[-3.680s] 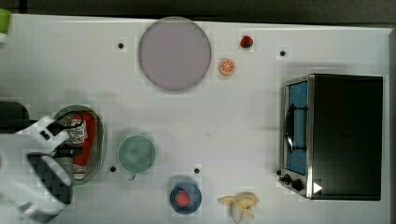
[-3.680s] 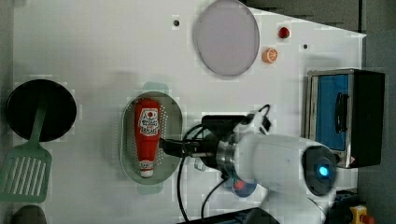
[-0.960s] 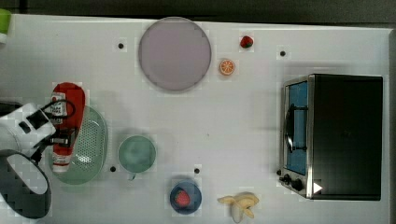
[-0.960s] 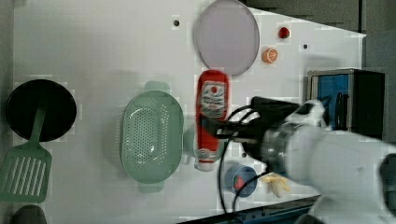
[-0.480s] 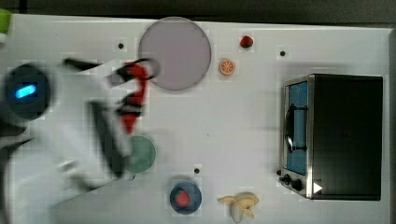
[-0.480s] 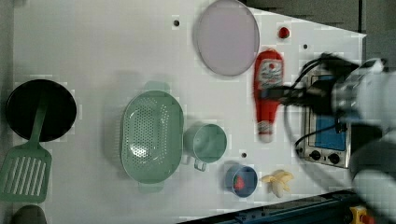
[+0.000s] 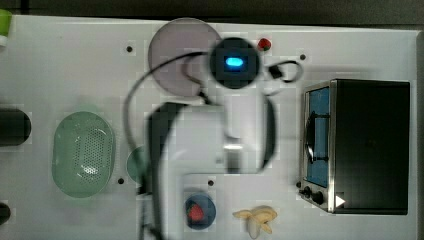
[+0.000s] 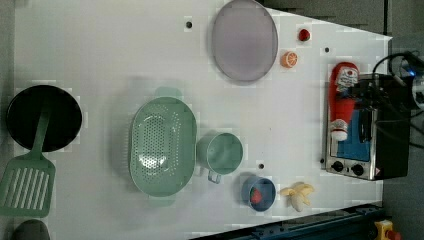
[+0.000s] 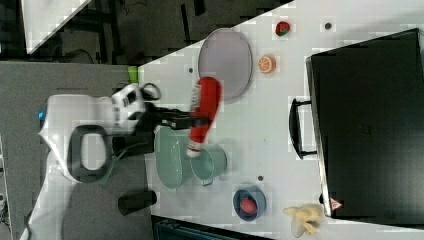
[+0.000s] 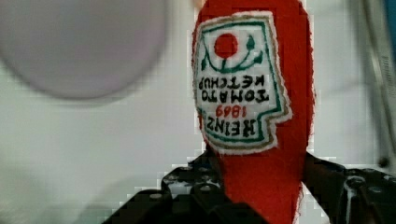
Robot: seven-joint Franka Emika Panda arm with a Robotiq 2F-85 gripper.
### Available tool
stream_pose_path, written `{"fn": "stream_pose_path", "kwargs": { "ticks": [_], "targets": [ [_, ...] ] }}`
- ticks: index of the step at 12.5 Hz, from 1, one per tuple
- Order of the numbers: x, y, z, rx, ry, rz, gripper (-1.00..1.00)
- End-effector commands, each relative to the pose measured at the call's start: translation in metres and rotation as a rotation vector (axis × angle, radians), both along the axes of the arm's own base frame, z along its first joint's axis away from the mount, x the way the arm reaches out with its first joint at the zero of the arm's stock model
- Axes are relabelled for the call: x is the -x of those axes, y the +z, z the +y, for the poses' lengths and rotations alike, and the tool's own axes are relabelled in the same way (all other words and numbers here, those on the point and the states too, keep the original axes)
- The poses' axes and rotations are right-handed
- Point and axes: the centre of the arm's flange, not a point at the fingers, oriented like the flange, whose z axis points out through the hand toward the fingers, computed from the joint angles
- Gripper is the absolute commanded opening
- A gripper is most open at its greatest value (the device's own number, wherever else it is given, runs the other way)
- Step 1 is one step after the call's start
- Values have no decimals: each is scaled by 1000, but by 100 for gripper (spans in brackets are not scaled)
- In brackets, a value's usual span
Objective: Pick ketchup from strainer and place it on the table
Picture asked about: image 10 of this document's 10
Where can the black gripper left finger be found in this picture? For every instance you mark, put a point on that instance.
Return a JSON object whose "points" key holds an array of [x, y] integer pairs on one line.
{"points": [[191, 194]]}

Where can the red plush ketchup bottle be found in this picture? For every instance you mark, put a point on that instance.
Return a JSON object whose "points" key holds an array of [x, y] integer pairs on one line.
{"points": [[253, 89]]}

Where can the large grey round plate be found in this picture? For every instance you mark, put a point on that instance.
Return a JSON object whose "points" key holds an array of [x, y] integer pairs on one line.
{"points": [[81, 49]]}

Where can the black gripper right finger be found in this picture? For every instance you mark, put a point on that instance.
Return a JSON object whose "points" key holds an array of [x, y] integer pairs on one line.
{"points": [[351, 196]]}

